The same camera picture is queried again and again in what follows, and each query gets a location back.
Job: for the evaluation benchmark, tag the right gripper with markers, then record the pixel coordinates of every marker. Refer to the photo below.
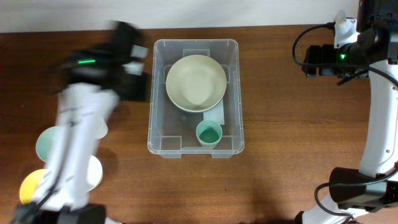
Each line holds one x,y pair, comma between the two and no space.
324,52

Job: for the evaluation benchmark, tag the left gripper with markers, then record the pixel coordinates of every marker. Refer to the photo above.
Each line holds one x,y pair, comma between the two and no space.
142,93

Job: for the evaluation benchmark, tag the cream cup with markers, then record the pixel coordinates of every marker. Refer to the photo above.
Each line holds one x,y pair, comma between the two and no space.
102,130

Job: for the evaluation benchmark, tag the cream bowl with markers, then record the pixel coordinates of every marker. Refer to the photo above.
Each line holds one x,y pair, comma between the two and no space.
196,81

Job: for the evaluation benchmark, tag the green cup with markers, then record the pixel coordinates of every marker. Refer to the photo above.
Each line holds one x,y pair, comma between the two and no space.
209,133

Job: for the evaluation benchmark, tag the dark blue bowl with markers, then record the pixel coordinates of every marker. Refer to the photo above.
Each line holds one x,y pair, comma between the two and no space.
194,110

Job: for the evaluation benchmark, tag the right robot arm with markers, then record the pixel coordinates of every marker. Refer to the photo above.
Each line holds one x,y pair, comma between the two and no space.
364,47

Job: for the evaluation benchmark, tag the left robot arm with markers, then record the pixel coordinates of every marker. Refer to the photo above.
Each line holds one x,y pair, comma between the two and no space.
96,80

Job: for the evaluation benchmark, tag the clear plastic storage container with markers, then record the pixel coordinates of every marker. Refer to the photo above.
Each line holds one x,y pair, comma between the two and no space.
172,132

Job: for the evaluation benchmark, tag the white label in container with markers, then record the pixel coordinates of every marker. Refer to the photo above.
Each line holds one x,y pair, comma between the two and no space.
215,114

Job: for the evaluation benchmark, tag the small white bowl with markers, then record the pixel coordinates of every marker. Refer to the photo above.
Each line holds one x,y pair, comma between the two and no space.
95,173

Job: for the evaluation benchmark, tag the small green bowl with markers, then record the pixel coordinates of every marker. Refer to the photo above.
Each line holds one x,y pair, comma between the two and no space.
44,142

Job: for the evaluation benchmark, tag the small yellow bowl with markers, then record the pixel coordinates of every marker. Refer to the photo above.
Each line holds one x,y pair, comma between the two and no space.
30,184

